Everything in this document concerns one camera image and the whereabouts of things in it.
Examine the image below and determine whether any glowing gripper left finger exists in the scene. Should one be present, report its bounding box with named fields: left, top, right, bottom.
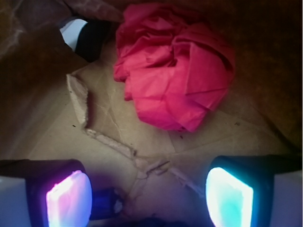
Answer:
left=0, top=159, right=92, bottom=227

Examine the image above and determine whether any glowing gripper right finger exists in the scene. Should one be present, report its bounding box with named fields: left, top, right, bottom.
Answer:
left=205, top=155, right=303, bottom=227

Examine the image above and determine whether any red paper ball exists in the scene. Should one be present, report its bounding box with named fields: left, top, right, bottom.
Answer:
left=114, top=2, right=235, bottom=132

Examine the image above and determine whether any brown paper bag bin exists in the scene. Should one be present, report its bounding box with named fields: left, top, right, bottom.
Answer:
left=0, top=0, right=303, bottom=227

